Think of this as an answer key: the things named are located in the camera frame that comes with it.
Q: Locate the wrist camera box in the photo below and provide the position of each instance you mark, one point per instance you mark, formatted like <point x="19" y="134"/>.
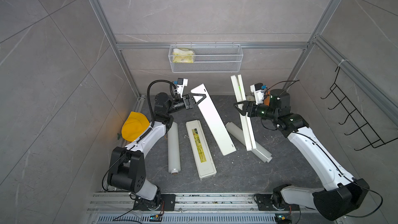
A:
<point x="259" y="92"/>
<point x="180" y="84"/>

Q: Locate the white dispenser base tray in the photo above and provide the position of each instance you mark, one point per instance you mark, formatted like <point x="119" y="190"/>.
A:
<point x="214" y="122"/>

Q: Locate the closed white wrap dispenser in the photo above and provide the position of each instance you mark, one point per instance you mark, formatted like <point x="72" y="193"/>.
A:
<point x="202" y="155"/>

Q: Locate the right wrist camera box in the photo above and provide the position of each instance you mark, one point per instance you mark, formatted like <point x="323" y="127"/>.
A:
<point x="259" y="92"/>

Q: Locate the black wire hook rack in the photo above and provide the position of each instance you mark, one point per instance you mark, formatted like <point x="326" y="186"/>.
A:
<point x="361" y="124"/>

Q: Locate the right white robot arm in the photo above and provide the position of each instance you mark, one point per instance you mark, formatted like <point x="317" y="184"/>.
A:
<point x="341" y="194"/>

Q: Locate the yellow bucket hat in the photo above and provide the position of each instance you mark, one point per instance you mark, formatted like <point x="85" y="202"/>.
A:
<point x="135" y="125"/>

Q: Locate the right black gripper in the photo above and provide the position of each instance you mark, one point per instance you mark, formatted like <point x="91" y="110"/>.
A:
<point x="247" y="106"/>

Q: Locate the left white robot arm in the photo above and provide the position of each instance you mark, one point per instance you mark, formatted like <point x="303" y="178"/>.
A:
<point x="127" y="165"/>

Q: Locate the wire mesh wall basket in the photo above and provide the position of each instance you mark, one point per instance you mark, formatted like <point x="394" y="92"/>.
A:
<point x="209" y="58"/>

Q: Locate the orange plush toy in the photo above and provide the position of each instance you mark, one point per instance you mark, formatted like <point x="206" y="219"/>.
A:
<point x="266" y="100"/>

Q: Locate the yellow wipes packet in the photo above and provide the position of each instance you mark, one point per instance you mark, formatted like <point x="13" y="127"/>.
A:
<point x="183" y="55"/>

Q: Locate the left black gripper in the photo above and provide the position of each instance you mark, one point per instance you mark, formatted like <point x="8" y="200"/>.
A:
<point x="188" y="105"/>

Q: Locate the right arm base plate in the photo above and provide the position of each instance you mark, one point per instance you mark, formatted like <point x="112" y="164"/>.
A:
<point x="273" y="202"/>

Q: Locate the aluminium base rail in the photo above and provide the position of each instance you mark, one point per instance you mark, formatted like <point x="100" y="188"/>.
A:
<point x="196" y="208"/>

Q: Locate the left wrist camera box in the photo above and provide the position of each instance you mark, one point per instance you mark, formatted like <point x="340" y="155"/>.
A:
<point x="180" y="84"/>

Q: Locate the white dispenser lid with label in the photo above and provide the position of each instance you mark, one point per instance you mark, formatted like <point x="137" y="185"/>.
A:
<point x="248" y="133"/>

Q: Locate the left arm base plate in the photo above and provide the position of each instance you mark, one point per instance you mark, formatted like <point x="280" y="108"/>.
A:
<point x="164" y="202"/>

